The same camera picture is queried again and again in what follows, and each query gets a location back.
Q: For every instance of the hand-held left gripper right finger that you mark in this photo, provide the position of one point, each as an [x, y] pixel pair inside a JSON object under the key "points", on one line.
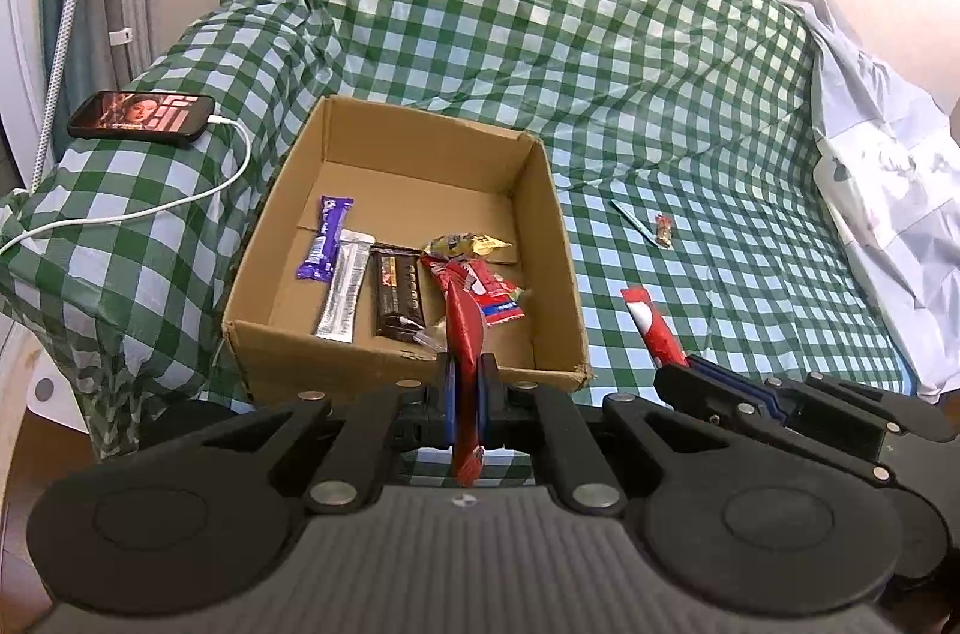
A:
{"points": [[489, 392]]}

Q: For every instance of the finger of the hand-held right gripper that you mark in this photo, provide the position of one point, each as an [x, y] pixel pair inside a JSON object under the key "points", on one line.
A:
{"points": [[750, 430], [840, 398]]}

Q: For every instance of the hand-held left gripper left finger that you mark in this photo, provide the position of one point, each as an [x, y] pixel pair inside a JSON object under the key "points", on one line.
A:
{"points": [[450, 392]]}

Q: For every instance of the glossy red snack packet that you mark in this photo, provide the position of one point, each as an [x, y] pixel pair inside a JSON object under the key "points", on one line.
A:
{"points": [[465, 334]]}

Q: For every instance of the red snack packet blue end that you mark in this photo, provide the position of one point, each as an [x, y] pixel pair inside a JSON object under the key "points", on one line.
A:
{"points": [[491, 295]]}

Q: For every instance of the dark brown snack bar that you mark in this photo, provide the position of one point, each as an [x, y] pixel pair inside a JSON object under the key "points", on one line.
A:
{"points": [[397, 293]]}

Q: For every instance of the red snack packet white print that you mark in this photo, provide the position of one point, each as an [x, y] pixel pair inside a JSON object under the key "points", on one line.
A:
{"points": [[652, 328]]}

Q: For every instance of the gold snack packet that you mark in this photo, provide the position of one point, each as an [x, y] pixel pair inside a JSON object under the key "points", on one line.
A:
{"points": [[465, 245]]}

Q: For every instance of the silver snack bar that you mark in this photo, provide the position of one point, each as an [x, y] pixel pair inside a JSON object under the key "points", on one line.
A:
{"points": [[345, 285]]}

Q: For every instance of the purple snack bar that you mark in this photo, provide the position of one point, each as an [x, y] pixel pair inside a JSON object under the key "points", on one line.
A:
{"points": [[326, 236]]}

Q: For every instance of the brown cardboard box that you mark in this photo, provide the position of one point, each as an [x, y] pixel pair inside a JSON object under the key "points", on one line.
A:
{"points": [[420, 154]]}

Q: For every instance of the small red and gold candy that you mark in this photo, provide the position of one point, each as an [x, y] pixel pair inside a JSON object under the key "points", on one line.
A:
{"points": [[663, 231]]}

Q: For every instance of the light blue snack strip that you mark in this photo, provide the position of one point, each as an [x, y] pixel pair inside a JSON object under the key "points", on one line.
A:
{"points": [[632, 220]]}

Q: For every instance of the pale blue bed sheet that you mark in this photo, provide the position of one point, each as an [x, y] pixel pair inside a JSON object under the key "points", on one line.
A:
{"points": [[885, 177]]}

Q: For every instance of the green checked blanket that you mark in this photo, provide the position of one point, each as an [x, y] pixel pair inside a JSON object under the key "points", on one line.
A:
{"points": [[487, 4]]}

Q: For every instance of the black smartphone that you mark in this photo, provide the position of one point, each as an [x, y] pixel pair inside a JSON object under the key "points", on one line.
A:
{"points": [[135, 117]]}

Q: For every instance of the small white clip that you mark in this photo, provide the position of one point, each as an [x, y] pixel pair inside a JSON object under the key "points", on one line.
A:
{"points": [[121, 35]]}

